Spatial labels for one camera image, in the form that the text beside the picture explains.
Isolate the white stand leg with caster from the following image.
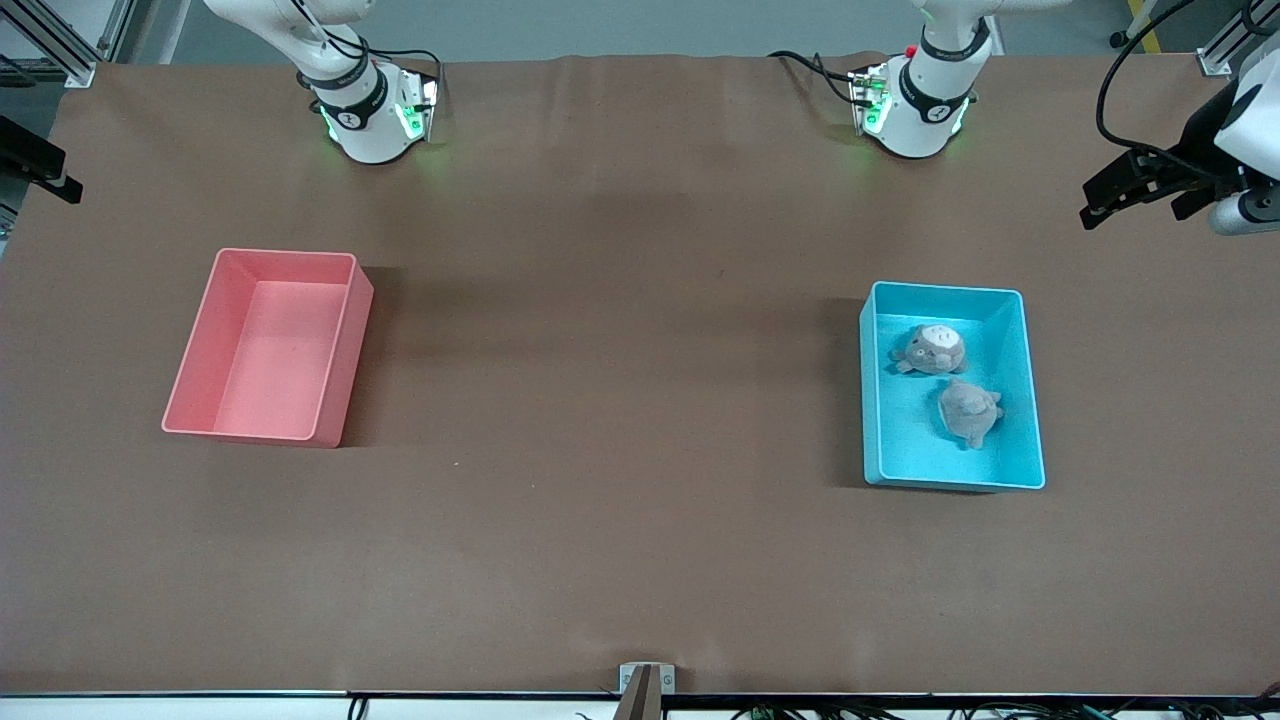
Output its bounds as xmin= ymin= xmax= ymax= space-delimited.
xmin=1108 ymin=0 xmax=1161 ymax=50

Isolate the brown table cover sheet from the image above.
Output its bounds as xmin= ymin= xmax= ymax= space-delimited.
xmin=0 ymin=52 xmax=1280 ymax=697

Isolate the grey plush toy white face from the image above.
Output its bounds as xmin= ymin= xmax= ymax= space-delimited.
xmin=890 ymin=322 xmax=968 ymax=377

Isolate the black right arm base cable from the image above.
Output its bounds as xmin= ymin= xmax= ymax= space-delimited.
xmin=290 ymin=0 xmax=446 ymax=113

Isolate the black left arm base cable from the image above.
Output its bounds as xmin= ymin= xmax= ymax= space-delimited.
xmin=768 ymin=50 xmax=863 ymax=107

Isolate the blue plastic box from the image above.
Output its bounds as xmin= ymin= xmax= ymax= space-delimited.
xmin=860 ymin=281 xmax=1046 ymax=493

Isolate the aluminium frame profile with foot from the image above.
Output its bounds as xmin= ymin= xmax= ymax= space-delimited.
xmin=1197 ymin=0 xmax=1256 ymax=77
xmin=0 ymin=0 xmax=97 ymax=89

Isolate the white table edge rail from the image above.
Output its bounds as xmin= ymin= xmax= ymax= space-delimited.
xmin=0 ymin=692 xmax=1280 ymax=720

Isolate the pink plastic box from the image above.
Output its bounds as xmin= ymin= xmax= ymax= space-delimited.
xmin=162 ymin=248 xmax=376 ymax=448

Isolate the plain grey plush toy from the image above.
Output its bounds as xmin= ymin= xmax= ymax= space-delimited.
xmin=938 ymin=378 xmax=1004 ymax=451

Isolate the slim aluminium frame profile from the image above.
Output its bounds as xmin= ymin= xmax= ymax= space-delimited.
xmin=98 ymin=0 xmax=138 ymax=63

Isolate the black arm base cable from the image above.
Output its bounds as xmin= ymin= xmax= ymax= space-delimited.
xmin=290 ymin=0 xmax=446 ymax=113
xmin=768 ymin=50 xmax=863 ymax=107

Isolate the brown upright post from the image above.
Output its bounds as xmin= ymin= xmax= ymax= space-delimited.
xmin=615 ymin=665 xmax=663 ymax=720

